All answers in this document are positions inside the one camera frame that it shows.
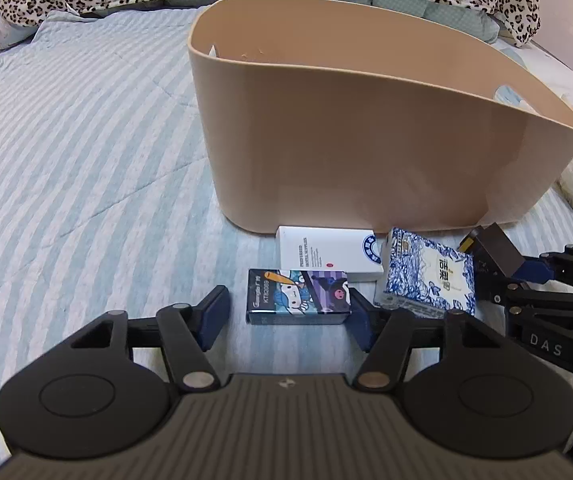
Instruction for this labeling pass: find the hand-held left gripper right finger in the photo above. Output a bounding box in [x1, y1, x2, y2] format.
[348, 287, 510, 390]

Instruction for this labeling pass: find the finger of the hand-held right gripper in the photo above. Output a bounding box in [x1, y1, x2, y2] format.
[474, 255, 573, 317]
[521, 244, 573, 295]

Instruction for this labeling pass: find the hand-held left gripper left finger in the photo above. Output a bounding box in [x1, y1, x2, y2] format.
[69, 285, 231, 394]

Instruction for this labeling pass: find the dark grey small box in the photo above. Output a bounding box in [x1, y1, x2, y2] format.
[459, 224, 524, 281]

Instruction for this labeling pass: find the cartoon print card box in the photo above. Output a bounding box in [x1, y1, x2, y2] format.
[247, 268, 353, 326]

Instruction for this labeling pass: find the beige plastic storage bin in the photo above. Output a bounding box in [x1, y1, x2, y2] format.
[188, 0, 573, 236]

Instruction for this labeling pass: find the blue floral pattern box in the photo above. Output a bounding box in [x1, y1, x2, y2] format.
[373, 227, 478, 319]

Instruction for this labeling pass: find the white box with blue emblem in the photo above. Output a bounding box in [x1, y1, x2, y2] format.
[275, 226, 385, 285]

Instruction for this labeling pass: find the blue striped bed quilt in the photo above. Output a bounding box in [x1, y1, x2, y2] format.
[0, 7, 573, 480]

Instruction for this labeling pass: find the pale floral pillow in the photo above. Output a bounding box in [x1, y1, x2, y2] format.
[0, 10, 34, 48]

